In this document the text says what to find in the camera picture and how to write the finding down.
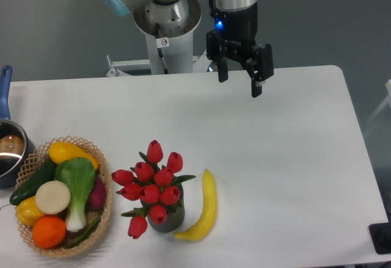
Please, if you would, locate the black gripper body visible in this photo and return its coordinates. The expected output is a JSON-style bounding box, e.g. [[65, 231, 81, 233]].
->
[[206, 7, 258, 65]]

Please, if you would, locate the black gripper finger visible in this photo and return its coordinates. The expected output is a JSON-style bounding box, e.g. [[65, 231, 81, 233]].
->
[[246, 44, 274, 98], [213, 42, 228, 82]]

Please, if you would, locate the red tulip bouquet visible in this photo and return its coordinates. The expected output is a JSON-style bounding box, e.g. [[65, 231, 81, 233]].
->
[[111, 140, 195, 239]]

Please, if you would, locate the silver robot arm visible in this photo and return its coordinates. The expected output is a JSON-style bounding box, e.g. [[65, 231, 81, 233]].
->
[[105, 0, 274, 97]]

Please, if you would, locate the grey ribbed vase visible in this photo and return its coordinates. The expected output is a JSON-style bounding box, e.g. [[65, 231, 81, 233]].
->
[[139, 184, 185, 233]]

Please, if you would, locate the yellow banana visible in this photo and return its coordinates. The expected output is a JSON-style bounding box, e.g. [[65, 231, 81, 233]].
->
[[174, 169, 217, 242]]

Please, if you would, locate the green bok choy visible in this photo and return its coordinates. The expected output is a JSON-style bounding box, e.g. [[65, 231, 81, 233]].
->
[[54, 157, 95, 232]]

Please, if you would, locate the yellow squash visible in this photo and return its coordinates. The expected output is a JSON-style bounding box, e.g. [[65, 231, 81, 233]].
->
[[48, 142, 99, 170]]

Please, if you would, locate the purple red onion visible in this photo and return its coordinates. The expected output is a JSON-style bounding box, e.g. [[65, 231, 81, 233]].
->
[[88, 176, 106, 208]]

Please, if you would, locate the black clamp at table edge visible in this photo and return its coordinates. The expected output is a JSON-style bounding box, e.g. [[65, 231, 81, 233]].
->
[[368, 222, 390, 255]]

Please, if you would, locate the woven wicker basket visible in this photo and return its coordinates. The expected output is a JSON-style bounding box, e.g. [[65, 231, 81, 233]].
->
[[16, 136, 112, 258]]

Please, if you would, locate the green cucumber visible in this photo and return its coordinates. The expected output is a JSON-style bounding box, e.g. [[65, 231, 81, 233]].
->
[[9, 158, 57, 206]]

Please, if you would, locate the green chili pepper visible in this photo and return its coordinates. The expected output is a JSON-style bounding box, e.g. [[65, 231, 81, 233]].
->
[[64, 217, 101, 249]]

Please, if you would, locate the white round radish slice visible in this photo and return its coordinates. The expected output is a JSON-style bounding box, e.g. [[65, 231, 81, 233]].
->
[[35, 181, 71, 215]]

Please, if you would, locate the orange fruit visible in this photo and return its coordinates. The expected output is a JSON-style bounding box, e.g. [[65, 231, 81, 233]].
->
[[32, 215, 67, 248]]

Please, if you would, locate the yellow bell pepper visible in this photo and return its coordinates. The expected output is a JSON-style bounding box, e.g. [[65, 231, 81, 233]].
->
[[15, 196, 46, 226]]

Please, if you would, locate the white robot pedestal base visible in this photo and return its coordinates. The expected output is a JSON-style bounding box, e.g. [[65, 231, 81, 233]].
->
[[106, 0, 202, 77]]

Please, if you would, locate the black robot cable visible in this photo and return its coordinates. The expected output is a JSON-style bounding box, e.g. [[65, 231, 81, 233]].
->
[[147, 0, 169, 75]]

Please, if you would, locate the blue handled saucepan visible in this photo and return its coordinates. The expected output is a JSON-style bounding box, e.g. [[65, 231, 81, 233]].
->
[[1, 65, 35, 189]]

